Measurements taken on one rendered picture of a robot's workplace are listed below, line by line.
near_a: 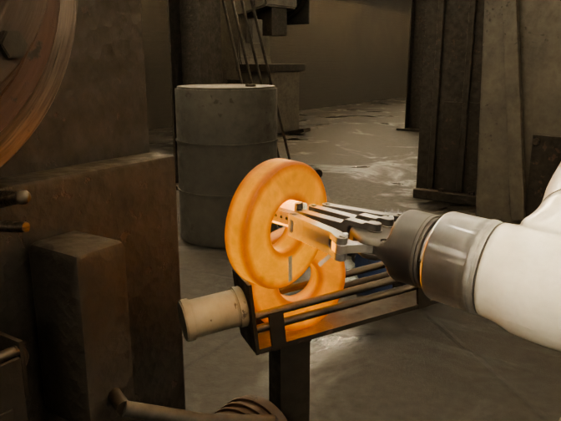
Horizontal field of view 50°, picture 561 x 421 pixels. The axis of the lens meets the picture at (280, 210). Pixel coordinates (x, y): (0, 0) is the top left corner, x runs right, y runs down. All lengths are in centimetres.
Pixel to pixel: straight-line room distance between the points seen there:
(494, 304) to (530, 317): 3
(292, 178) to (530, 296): 30
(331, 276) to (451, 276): 37
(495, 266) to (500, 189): 257
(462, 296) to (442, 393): 148
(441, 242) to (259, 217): 21
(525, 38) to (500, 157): 56
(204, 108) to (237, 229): 259
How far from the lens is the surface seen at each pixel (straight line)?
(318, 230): 62
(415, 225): 59
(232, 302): 85
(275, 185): 68
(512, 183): 304
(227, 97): 320
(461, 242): 56
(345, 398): 196
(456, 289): 56
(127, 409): 80
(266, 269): 70
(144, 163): 93
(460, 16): 456
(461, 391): 207
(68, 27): 72
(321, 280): 89
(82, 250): 75
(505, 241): 55
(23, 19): 59
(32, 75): 67
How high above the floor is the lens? 102
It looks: 14 degrees down
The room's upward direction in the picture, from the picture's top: straight up
